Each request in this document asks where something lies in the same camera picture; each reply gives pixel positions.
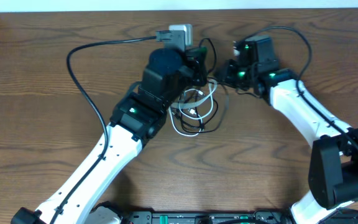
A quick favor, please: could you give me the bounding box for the white usb cable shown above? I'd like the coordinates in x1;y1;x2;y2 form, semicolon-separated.
168;79;219;138

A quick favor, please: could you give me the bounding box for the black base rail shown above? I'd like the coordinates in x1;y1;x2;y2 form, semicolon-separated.
126;208;358;224

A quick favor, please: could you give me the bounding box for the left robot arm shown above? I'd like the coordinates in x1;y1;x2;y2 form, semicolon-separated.
11;47;208;223

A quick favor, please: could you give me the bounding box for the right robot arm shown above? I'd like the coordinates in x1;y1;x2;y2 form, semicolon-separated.
214;35;358;223

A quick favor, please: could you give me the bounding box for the black usb cable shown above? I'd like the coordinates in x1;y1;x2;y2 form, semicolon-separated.
175;37;230;134

